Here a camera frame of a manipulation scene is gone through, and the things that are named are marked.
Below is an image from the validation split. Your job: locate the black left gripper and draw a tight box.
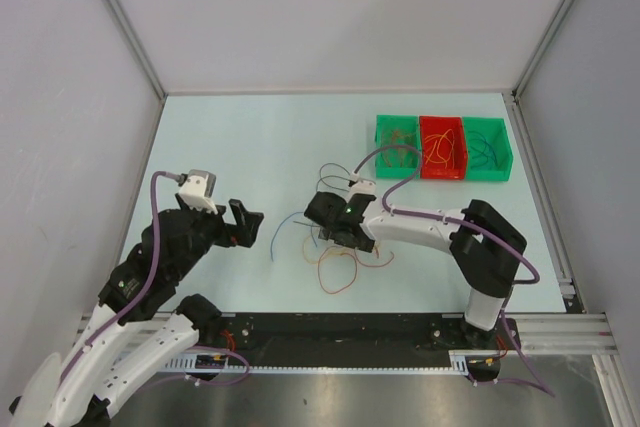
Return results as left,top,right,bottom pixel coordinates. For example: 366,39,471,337
171,190,263,280

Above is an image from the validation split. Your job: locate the light blue wire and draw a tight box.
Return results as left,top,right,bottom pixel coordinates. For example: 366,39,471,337
269,211,321,263

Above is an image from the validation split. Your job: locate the brown orange wire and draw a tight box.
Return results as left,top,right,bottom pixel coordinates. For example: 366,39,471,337
380,127,419,168

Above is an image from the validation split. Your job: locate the dark blue wire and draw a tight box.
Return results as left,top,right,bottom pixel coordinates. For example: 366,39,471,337
482,139,501,168

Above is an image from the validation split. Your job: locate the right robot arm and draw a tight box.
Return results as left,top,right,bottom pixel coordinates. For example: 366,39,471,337
303,192,527,348

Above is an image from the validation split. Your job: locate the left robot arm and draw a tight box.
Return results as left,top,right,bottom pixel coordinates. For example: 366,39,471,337
9,199,264,426

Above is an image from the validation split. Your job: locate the green bin left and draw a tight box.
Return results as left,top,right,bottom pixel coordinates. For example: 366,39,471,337
375,115,421,180

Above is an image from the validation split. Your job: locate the green bin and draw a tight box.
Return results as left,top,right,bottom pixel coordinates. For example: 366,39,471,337
375,115,421,180
462,117,514,182

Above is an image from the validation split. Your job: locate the red bin middle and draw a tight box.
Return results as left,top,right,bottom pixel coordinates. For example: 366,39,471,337
419,116,468,181

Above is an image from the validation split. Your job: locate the green bin right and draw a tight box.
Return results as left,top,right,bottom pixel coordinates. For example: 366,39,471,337
462,117,514,182

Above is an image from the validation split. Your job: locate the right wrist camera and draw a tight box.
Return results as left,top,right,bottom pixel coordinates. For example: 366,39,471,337
346,172,376,199

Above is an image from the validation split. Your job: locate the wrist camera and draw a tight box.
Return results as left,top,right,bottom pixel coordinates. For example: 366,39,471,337
176,169,218,215
346,172,376,199

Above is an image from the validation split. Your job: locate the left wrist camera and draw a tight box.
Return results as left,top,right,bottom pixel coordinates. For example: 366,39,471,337
176,169,218,215

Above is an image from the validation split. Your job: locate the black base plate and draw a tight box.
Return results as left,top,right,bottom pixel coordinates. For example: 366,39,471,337
187,313,519,369

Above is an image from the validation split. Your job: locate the slotted cable duct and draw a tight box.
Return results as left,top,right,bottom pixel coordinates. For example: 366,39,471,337
164,349,516,378

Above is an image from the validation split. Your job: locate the aluminium frame post left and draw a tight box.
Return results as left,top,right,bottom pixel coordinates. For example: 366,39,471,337
102,0,167,103

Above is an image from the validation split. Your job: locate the aluminium frame post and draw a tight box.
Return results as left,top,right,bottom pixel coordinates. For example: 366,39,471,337
102,0,167,103
511,0,577,101

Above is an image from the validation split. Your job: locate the aluminium frame post right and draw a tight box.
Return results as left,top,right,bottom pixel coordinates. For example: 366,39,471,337
511,0,577,101

